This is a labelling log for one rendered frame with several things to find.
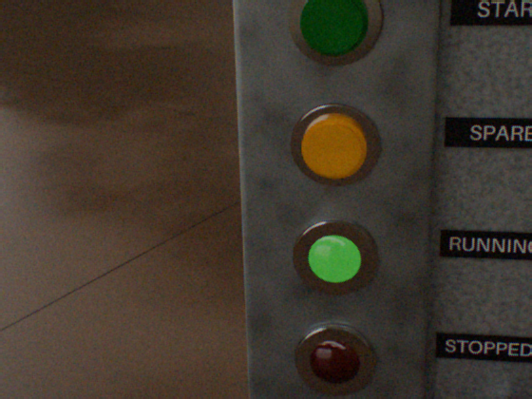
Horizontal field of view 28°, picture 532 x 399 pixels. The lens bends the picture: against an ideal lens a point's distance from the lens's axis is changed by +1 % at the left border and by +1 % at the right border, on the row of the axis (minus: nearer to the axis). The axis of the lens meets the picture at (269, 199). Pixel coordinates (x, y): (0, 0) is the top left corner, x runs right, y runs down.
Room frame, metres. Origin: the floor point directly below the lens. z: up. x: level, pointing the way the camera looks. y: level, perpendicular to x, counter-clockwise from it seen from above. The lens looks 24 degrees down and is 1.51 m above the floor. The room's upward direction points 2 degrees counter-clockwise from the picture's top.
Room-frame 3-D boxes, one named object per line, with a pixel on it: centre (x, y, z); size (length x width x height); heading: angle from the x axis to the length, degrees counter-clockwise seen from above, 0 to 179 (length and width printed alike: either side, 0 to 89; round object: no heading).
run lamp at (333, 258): (0.40, -0.03, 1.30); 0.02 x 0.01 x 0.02; 82
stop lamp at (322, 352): (0.40, -0.03, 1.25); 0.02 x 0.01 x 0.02; 82
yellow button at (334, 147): (0.40, -0.03, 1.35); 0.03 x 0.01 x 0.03; 82
